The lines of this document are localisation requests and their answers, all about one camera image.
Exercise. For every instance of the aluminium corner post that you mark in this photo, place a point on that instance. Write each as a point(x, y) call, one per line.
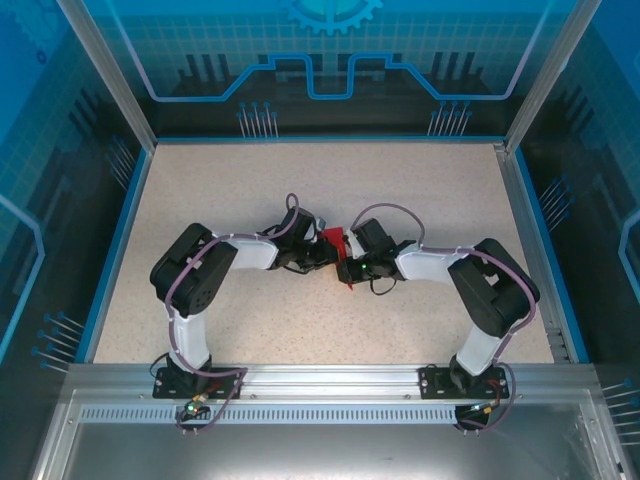
point(111, 75)
point(550, 75)

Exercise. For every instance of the aluminium side rail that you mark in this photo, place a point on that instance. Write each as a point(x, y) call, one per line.
point(531, 250)

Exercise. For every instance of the grey metal tray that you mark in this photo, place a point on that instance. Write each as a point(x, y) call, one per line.
point(325, 450)

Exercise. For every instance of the red cloth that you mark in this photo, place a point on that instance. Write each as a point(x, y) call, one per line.
point(332, 237)

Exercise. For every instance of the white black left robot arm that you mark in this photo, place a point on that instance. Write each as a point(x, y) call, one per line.
point(250, 255)

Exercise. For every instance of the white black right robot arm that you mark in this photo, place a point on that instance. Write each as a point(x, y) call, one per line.
point(425, 265)

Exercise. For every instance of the aluminium frame rail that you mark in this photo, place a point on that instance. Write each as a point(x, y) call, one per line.
point(325, 380)

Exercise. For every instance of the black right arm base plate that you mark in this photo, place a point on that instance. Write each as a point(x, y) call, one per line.
point(430, 382)

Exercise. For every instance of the slotted metal strip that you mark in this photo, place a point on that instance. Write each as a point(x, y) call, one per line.
point(325, 415)

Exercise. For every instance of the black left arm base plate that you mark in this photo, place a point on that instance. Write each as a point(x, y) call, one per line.
point(161, 385)

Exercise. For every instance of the blue table edge strip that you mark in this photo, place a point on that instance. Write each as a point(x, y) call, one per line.
point(118, 250)
point(551, 250)

